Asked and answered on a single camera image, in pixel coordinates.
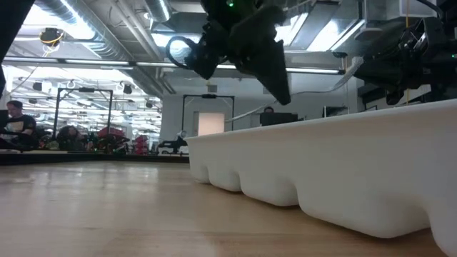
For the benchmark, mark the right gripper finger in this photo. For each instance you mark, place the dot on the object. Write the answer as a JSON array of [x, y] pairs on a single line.
[[394, 97], [378, 73]]

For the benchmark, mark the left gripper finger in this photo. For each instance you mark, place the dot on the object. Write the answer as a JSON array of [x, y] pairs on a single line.
[[275, 75], [260, 25]]

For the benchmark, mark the white cutlery tray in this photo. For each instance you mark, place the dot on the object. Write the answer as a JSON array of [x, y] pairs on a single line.
[[357, 167]]

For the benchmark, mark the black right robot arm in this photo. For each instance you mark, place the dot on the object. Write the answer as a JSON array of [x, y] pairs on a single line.
[[446, 35]]

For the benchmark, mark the white shelf board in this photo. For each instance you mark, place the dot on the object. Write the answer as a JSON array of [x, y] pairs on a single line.
[[417, 93]]

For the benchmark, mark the person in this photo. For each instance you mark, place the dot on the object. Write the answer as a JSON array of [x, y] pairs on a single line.
[[69, 138], [268, 109], [19, 126]]

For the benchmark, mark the black monitor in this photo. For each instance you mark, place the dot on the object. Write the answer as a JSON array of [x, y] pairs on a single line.
[[335, 111], [278, 119]]

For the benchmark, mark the white ceiling unit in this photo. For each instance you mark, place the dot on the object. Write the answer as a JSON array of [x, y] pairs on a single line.
[[389, 9]]

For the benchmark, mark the bright white panel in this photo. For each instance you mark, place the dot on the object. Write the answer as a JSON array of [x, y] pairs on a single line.
[[211, 124]]

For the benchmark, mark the dark distant equipment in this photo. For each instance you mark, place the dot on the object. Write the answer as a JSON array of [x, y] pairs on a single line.
[[175, 144]]

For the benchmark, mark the long ceiling light strip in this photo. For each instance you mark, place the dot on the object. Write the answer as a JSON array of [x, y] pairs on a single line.
[[96, 62]]

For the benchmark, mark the red equipment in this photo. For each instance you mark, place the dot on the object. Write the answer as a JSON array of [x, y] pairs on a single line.
[[141, 144], [112, 132]]

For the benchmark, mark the black gantry frame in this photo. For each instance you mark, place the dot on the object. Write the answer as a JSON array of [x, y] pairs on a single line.
[[209, 96], [85, 90]]

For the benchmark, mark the silver ventilation duct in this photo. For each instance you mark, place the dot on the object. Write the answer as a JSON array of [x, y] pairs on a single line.
[[89, 21]]

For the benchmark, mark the black table frame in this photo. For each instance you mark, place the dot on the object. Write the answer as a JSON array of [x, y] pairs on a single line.
[[53, 157]]

